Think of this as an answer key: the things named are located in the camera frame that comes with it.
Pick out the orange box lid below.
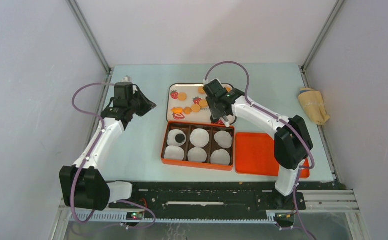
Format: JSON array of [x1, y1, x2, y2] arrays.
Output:
[[235, 132, 311, 179]]

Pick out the black sandwich cookie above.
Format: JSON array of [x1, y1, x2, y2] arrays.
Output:
[[175, 133, 186, 145]]

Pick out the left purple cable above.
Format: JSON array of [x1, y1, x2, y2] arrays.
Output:
[[71, 82, 157, 230]]

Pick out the beige cloth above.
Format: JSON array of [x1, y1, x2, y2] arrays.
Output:
[[297, 87, 330, 126]]

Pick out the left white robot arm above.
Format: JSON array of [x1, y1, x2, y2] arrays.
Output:
[[59, 81, 156, 211]]

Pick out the swirl tan cookie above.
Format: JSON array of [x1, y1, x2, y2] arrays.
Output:
[[198, 86, 205, 95]]

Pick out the strawberry print serving tray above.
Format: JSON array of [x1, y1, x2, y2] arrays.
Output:
[[166, 83, 223, 125]]

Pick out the round tan biscuit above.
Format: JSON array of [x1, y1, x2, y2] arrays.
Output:
[[198, 99, 208, 108], [183, 107, 192, 115], [191, 104, 201, 113], [177, 92, 187, 101]]

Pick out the white paper cupcake liner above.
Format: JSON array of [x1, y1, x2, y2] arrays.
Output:
[[190, 128, 209, 148], [163, 145, 185, 161], [210, 149, 231, 166], [187, 147, 207, 163], [214, 130, 233, 149], [166, 129, 186, 147]]

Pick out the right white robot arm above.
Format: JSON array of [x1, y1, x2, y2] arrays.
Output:
[[203, 79, 315, 209]]

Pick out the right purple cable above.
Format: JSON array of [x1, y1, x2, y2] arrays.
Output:
[[203, 61, 316, 240]]

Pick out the orange cookie box with dividers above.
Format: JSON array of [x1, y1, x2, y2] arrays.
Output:
[[160, 121, 235, 171]]

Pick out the purple cable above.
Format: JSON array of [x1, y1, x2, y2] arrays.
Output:
[[71, 82, 157, 230], [203, 61, 316, 240]]

